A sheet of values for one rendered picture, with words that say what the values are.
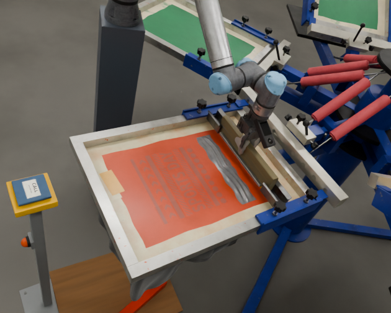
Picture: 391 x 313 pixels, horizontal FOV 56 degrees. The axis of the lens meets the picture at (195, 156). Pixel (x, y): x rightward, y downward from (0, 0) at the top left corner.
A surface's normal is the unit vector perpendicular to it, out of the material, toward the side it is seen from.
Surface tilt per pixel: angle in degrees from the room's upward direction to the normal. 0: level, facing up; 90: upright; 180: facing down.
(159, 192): 0
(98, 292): 0
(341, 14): 32
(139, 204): 0
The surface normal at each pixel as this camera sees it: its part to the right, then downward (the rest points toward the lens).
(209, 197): 0.24, -0.66
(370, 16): 0.20, -0.17
